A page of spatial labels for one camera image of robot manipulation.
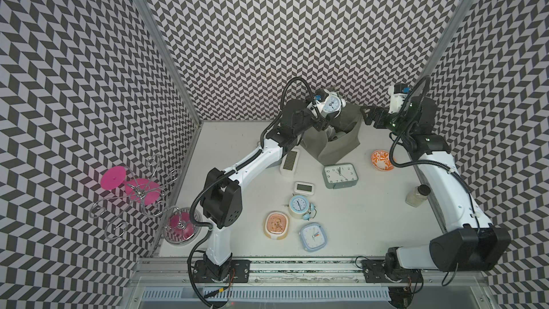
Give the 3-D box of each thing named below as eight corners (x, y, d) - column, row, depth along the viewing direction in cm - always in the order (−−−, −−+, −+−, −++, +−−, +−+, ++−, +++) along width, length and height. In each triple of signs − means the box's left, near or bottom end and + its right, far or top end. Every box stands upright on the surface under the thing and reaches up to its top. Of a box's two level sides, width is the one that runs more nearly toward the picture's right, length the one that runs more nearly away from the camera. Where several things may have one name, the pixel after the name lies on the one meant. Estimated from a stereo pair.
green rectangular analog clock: (324, 189, 94) (325, 186, 92) (322, 166, 102) (322, 163, 100) (358, 189, 94) (360, 186, 92) (353, 166, 102) (354, 163, 100)
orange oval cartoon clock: (263, 239, 81) (262, 237, 79) (265, 213, 88) (264, 210, 85) (289, 239, 81) (290, 237, 79) (289, 213, 88) (289, 210, 85)
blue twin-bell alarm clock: (282, 208, 88) (282, 204, 85) (296, 194, 92) (296, 190, 89) (305, 228, 83) (306, 225, 80) (318, 212, 87) (319, 209, 84)
